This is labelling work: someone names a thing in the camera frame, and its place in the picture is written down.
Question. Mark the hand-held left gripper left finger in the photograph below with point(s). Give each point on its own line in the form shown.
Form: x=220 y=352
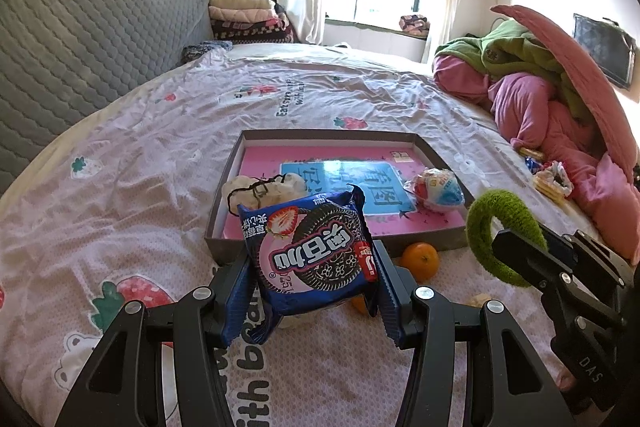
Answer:
x=235 y=307

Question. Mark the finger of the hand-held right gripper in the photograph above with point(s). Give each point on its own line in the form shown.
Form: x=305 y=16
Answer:
x=600 y=257
x=525 y=257

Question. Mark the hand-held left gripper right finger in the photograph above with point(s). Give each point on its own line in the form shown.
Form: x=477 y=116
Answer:
x=395 y=307

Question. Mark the orange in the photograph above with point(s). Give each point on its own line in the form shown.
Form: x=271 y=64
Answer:
x=420 y=259
x=357 y=303

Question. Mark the green fluffy scrunchie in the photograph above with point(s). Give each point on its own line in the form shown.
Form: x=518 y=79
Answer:
x=480 y=227

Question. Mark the grey cardboard box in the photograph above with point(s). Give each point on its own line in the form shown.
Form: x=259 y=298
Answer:
x=225 y=249

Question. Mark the blue cookie packet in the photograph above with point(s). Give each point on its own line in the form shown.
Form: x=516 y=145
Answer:
x=310 y=257

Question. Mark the blue red toy egg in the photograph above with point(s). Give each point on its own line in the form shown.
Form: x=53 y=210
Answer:
x=435 y=189

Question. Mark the small yellow fruit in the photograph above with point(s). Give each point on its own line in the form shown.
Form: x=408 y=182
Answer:
x=477 y=299

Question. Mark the yellow wafer biscuits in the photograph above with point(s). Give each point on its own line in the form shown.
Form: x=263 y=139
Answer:
x=545 y=189

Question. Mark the blue candy wrapper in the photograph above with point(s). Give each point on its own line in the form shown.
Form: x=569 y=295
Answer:
x=532 y=164

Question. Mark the small yellow snack packet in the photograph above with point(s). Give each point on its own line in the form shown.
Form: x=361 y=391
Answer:
x=530 y=153

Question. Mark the pink quilt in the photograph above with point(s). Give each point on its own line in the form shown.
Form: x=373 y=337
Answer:
x=530 y=107

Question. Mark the long pink cushion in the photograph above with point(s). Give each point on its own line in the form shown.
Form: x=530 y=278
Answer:
x=575 y=62

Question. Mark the green blanket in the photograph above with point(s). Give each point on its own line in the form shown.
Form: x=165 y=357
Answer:
x=510 y=52

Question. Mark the patterned cloth on windowsill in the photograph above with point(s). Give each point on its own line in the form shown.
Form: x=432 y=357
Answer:
x=414 y=24

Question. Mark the dark floral cloth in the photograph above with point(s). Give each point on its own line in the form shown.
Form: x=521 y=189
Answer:
x=205 y=49

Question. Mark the dark patterned folded blanket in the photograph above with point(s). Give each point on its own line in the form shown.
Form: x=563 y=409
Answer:
x=255 y=32

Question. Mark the pink folded blanket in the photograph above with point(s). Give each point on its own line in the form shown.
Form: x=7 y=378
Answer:
x=240 y=14

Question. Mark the grey quilted headboard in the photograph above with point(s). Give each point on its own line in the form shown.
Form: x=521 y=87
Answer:
x=75 y=47

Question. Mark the cream folded blanket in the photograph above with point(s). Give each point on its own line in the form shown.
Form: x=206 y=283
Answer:
x=240 y=1

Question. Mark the black wall television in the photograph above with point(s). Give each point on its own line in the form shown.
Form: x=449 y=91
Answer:
x=602 y=49

